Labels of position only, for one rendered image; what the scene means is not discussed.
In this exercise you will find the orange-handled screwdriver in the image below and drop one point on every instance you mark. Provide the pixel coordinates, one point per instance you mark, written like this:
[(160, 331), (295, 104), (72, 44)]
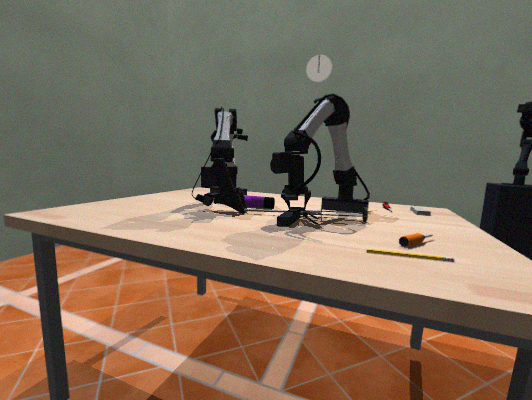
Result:
[(412, 239)]

